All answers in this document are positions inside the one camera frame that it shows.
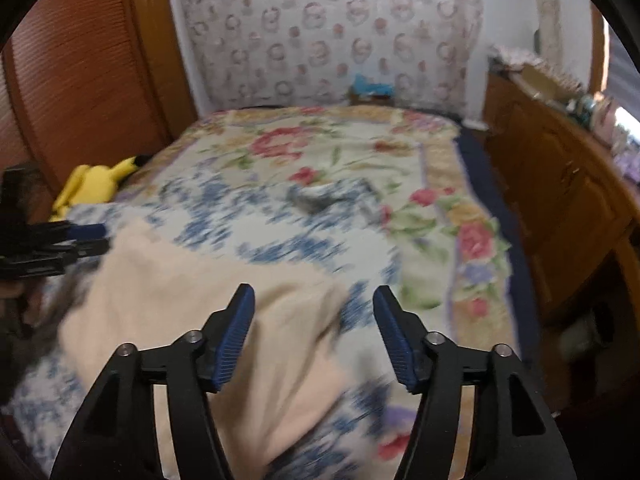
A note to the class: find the wooden louvered wardrobe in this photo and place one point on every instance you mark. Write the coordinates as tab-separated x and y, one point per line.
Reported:
90	70

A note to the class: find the peach t-shirt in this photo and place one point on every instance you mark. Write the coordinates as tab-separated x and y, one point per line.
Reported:
175	310

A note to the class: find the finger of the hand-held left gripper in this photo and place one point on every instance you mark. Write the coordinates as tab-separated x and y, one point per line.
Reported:
90	248
87	231

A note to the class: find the blue floral white quilt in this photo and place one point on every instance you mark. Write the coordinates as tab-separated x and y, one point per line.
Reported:
225	210

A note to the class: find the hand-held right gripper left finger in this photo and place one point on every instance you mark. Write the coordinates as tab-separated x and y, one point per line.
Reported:
235	340

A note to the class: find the light blue cloth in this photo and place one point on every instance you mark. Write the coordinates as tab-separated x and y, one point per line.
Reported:
372	84

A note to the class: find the navy bed sheet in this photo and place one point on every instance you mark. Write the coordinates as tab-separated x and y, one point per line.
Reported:
495	200

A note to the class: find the patterned upright mattress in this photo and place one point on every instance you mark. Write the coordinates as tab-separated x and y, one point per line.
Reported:
325	30

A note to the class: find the small grey cloth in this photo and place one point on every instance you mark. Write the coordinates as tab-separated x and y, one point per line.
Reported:
320	200

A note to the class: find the pink floral bedspread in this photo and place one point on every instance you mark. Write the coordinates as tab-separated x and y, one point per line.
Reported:
350	150

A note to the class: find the wooden cabinet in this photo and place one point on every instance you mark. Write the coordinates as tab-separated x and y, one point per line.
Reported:
560	185

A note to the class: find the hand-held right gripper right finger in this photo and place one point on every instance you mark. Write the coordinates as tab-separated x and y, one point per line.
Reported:
395	340

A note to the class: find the yellow plush toy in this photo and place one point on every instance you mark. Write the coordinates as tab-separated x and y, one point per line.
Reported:
92	182

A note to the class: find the patterned paper box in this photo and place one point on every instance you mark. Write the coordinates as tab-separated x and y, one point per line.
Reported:
515	55

